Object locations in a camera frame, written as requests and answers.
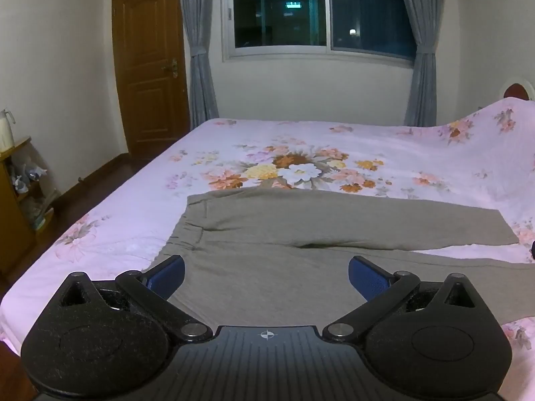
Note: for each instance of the brown wooden door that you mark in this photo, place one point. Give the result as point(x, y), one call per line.
point(150, 71)

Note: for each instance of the small figurines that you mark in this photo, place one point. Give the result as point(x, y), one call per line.
point(29, 175)

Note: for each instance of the wooden bed headboard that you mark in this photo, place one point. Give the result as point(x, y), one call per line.
point(517, 90)

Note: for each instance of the grey pants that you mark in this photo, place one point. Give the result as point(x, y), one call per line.
point(271, 267)

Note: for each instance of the bed with floral sheet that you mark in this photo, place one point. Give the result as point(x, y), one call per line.
point(376, 154)

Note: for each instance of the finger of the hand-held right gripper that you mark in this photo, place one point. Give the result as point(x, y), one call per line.
point(533, 252)

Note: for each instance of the sliding glass window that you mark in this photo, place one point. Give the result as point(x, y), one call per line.
point(292, 8)

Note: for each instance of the white kettle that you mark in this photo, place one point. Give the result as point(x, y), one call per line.
point(5, 131)

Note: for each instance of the grey curtain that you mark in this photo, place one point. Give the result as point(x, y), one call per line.
point(422, 50)
point(200, 50)

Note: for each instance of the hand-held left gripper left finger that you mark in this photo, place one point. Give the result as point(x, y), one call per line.
point(167, 273)

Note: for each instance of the wooden shelf cabinet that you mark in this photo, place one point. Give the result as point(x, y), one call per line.
point(12, 217)

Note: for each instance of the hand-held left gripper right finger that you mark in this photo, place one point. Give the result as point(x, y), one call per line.
point(368, 275)

